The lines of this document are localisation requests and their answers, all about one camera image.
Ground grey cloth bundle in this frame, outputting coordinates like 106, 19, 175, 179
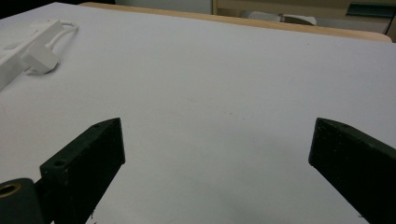
239, 10, 318, 26

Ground white plug adapter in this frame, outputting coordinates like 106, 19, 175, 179
21, 43, 59, 75

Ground white power cable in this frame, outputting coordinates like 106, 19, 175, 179
46, 20, 79, 50

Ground dark green flat object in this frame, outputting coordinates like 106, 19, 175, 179
346, 1, 396, 19

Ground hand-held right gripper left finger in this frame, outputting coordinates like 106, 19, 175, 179
39, 117, 126, 224

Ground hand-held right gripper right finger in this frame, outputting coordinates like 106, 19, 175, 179
308, 117, 396, 224

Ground white power strip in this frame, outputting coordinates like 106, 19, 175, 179
0, 19, 64, 91

